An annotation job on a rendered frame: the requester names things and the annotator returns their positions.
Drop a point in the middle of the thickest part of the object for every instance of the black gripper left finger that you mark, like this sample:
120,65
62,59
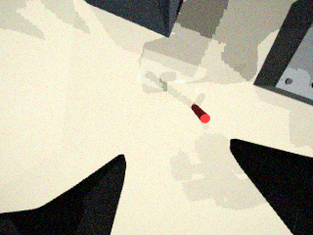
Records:
88,208

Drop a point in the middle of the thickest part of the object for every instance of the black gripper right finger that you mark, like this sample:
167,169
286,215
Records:
284,179

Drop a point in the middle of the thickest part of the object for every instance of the red peg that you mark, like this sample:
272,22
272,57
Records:
201,114

